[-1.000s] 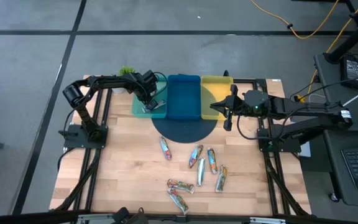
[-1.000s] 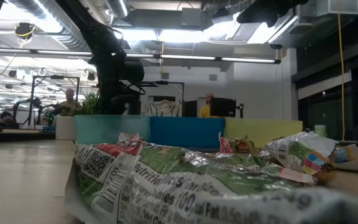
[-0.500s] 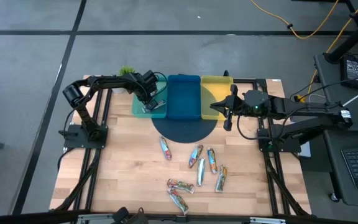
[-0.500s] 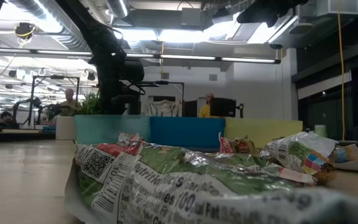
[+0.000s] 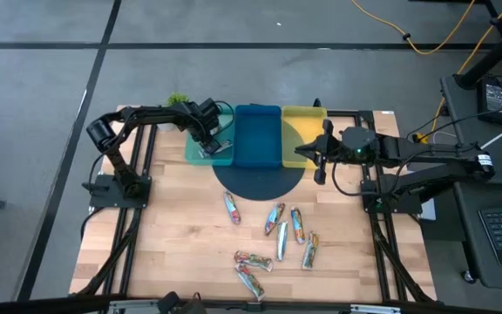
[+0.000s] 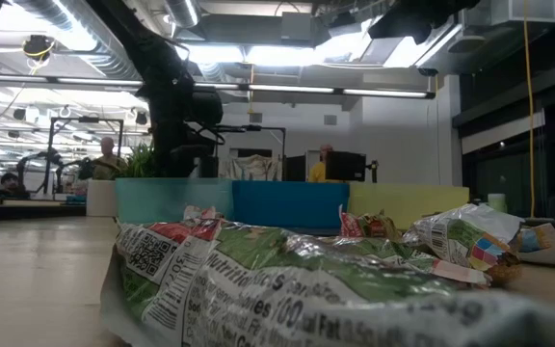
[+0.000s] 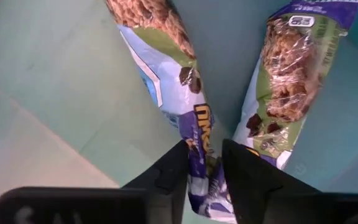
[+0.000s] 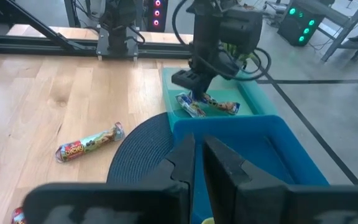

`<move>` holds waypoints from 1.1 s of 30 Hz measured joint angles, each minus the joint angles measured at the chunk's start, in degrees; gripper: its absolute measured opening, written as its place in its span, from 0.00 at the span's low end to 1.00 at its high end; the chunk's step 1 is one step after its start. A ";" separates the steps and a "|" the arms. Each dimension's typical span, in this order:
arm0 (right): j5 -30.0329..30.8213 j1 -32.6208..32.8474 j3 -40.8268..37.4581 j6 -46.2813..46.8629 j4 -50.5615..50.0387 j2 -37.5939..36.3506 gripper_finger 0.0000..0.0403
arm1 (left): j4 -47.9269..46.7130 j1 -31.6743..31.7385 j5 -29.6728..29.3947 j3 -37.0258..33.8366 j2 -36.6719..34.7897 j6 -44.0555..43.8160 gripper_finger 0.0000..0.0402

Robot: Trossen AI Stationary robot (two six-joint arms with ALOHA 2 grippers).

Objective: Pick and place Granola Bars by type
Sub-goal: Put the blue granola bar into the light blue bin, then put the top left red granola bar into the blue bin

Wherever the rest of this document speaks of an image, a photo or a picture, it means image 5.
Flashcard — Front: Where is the yellow translucent plastic bin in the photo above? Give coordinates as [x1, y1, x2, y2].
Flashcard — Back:
[280, 106, 329, 170]

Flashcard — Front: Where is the blue green granola bar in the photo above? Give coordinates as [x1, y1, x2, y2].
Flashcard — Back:
[197, 139, 234, 160]

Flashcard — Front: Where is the green potted plant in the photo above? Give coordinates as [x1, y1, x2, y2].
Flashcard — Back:
[166, 91, 190, 107]

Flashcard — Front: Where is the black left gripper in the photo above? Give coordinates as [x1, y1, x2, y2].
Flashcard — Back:
[187, 98, 224, 156]

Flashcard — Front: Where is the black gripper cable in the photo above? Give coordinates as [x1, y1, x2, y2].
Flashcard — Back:
[214, 99, 236, 134]
[331, 163, 368, 197]

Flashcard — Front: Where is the red multicolour granola bar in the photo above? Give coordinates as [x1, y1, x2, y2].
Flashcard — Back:
[223, 190, 242, 226]
[234, 263, 267, 302]
[233, 250, 275, 273]
[264, 201, 287, 236]

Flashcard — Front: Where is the orange blue granola bar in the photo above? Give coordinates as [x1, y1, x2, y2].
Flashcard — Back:
[289, 206, 307, 245]

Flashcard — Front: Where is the black extrusion frame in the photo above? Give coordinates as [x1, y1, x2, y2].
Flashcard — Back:
[70, 106, 159, 302]
[327, 108, 438, 303]

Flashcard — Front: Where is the colourful squares granola bar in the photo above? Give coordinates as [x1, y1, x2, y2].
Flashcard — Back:
[301, 230, 321, 271]
[275, 221, 289, 263]

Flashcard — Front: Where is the black crossbeam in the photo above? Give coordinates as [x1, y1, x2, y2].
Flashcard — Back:
[0, 294, 502, 314]

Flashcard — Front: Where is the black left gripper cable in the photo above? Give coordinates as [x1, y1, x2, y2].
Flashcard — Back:
[214, 99, 236, 134]

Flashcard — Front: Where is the black stand leg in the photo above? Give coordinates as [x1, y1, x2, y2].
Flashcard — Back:
[453, 19, 502, 91]

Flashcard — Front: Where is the blue plastic bin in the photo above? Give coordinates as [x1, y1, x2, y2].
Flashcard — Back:
[232, 104, 283, 169]

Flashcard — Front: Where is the yellow floor cable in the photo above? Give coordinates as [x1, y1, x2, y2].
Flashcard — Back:
[414, 0, 502, 145]
[349, 0, 478, 56]

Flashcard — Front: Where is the white box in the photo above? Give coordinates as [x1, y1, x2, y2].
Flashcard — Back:
[420, 201, 438, 222]

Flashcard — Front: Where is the teal translucent plastic bin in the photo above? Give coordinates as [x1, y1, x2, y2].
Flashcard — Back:
[184, 106, 237, 167]

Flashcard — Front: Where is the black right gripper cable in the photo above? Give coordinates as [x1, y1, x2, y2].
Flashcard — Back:
[331, 163, 368, 197]

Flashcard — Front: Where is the black power brick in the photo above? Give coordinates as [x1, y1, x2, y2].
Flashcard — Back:
[477, 77, 502, 126]

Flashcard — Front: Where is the dark round mat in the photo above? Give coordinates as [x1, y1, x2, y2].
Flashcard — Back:
[212, 119, 307, 201]

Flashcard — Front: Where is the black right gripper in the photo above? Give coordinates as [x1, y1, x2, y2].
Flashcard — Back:
[295, 118, 381, 185]

